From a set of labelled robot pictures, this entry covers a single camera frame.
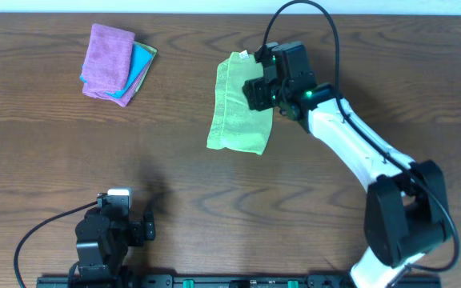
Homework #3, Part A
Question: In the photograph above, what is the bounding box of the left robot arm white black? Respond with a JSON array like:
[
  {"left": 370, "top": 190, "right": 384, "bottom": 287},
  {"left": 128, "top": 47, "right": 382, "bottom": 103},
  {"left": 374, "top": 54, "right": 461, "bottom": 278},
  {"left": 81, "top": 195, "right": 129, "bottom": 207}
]
[{"left": 75, "top": 206, "right": 155, "bottom": 282}]

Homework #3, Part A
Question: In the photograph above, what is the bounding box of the blue folded cloth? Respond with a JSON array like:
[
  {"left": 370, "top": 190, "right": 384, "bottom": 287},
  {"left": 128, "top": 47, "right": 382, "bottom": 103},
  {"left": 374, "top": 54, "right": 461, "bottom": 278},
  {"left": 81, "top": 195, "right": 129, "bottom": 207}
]
[{"left": 80, "top": 42, "right": 158, "bottom": 107}]

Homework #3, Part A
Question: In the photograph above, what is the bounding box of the purple folded cloth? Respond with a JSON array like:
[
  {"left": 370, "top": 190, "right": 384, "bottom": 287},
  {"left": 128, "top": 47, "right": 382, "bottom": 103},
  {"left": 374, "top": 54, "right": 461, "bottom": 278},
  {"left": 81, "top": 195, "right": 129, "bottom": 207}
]
[
  {"left": 81, "top": 24, "right": 134, "bottom": 93},
  {"left": 82, "top": 59, "right": 152, "bottom": 108}
]

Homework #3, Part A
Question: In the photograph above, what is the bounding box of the purple folded cloth at bottom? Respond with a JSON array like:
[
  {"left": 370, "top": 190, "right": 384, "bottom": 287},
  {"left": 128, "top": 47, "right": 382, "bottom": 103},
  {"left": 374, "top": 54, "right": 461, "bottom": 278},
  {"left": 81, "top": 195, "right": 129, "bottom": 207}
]
[{"left": 82, "top": 59, "right": 152, "bottom": 108}]

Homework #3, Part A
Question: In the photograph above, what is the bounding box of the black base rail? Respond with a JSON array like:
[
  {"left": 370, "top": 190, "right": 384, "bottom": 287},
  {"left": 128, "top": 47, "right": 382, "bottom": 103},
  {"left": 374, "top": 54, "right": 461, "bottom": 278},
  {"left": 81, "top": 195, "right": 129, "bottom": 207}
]
[{"left": 35, "top": 272, "right": 443, "bottom": 288}]

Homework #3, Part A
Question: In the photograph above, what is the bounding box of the green folded cloth under stack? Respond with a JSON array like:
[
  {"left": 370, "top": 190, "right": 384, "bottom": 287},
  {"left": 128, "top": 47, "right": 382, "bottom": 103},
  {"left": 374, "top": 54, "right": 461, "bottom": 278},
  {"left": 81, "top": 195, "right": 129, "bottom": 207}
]
[{"left": 134, "top": 42, "right": 158, "bottom": 93}]

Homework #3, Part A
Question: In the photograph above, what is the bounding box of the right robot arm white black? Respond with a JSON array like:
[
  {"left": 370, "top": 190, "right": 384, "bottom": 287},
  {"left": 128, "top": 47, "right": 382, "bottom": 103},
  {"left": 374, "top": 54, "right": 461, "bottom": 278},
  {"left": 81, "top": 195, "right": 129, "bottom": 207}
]
[{"left": 243, "top": 64, "right": 459, "bottom": 287}]

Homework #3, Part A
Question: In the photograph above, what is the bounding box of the light green microfiber cloth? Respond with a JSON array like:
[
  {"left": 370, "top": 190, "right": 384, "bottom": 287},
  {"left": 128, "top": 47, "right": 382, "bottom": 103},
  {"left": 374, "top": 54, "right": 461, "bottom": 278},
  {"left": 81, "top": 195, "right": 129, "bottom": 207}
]
[{"left": 206, "top": 50, "right": 273, "bottom": 155}]

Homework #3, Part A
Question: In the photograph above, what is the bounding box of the purple folded cloth on top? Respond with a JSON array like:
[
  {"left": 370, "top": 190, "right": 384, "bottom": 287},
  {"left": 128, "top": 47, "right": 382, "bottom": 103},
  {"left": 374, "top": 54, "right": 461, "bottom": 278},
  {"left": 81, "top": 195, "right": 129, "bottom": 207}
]
[{"left": 81, "top": 24, "right": 134, "bottom": 93}]

